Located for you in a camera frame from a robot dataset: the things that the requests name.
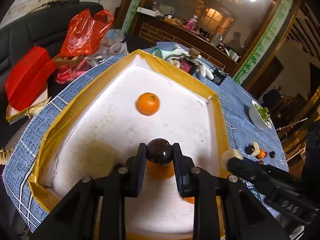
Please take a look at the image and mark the red gift box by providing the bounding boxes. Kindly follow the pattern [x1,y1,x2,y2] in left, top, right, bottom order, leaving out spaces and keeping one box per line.
[4,46,56,111]

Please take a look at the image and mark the small black box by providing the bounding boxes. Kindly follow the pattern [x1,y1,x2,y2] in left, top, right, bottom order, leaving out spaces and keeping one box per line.
[212,68,228,86]

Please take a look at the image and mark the blue plaid tablecloth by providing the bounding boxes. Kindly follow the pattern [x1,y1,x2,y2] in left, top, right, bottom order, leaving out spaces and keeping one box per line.
[2,55,289,230]

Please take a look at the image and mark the person in background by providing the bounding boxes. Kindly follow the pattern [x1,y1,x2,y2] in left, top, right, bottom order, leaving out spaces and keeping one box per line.
[225,31,243,56]

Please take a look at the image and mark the black sofa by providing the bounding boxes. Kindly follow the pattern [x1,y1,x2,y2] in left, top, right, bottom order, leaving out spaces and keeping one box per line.
[1,0,103,148]

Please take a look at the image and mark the white corn piece small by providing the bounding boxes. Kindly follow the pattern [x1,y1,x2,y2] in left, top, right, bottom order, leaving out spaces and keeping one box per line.
[249,142,260,157]

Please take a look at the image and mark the white corn piece large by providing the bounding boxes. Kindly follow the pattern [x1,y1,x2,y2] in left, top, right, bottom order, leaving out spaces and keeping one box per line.
[220,149,244,171]

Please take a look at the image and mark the wooden sideboard counter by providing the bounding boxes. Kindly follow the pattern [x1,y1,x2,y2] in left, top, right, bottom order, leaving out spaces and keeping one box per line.
[131,12,240,76]

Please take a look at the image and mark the white plush toy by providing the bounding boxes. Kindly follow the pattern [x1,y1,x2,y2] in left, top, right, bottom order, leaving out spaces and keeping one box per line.
[151,44,214,80]

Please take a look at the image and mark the pink bottle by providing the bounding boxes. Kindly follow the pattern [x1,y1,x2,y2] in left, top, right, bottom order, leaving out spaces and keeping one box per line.
[184,15,197,31]

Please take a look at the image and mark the dark plum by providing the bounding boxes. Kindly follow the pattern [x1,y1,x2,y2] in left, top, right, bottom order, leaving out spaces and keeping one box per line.
[269,151,276,158]
[146,138,173,166]
[245,145,255,155]

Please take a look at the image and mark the yellow taped foam box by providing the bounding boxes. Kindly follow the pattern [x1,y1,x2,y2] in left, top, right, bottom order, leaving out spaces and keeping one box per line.
[29,50,229,239]

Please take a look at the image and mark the green lettuce leaves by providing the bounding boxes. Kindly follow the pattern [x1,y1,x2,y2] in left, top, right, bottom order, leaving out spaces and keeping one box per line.
[254,103,271,126]

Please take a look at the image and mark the orange mandarin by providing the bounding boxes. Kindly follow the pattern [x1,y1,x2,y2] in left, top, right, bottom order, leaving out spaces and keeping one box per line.
[183,197,195,204]
[146,160,175,180]
[136,93,160,115]
[256,149,265,160]

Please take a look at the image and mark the white bowl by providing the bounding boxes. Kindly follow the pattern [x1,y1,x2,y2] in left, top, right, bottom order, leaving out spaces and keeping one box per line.
[248,100,272,131]

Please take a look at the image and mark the red plastic bag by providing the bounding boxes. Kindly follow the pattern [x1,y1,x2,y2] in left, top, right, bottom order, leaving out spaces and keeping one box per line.
[55,8,115,84]

